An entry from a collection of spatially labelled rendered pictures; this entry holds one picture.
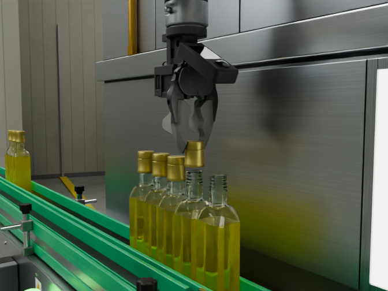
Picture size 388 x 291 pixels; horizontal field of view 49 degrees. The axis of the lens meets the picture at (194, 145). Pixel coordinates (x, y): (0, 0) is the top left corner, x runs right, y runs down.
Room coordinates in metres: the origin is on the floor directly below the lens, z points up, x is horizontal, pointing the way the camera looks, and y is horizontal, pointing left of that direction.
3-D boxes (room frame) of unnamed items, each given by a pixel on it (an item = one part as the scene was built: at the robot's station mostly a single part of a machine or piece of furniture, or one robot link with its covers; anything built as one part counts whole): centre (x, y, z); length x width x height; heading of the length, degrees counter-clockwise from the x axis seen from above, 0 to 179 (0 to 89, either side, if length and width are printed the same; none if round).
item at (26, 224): (1.05, 0.44, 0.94); 0.07 x 0.04 x 0.13; 127
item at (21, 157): (1.64, 0.66, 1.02); 0.06 x 0.06 x 0.28; 37
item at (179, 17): (0.76, 0.02, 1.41); 0.08 x 0.08 x 0.05
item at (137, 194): (0.88, 0.10, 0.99); 0.06 x 0.06 x 0.21; 38
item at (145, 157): (0.88, 0.10, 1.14); 0.04 x 0.04 x 0.04
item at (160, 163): (0.84, 0.06, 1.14); 0.04 x 0.04 x 0.04
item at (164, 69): (0.77, 0.02, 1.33); 0.09 x 0.08 x 0.12; 37
